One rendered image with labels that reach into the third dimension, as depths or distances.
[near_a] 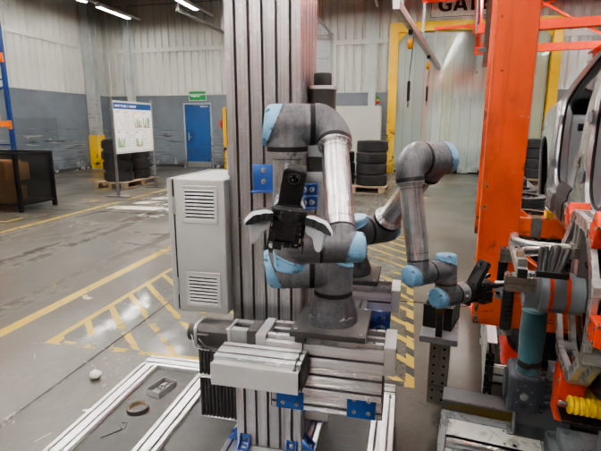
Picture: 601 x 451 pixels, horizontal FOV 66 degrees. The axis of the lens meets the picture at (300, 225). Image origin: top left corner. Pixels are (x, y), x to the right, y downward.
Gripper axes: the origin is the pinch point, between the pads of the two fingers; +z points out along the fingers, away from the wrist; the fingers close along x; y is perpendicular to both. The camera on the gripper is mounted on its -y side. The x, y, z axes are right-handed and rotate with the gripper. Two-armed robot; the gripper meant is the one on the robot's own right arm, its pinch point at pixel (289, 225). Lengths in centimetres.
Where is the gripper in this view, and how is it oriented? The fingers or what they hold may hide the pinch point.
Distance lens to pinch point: 79.9
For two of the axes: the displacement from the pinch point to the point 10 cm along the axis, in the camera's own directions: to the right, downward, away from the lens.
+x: -9.9, -1.3, -0.5
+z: 0.2, 2.1, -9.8
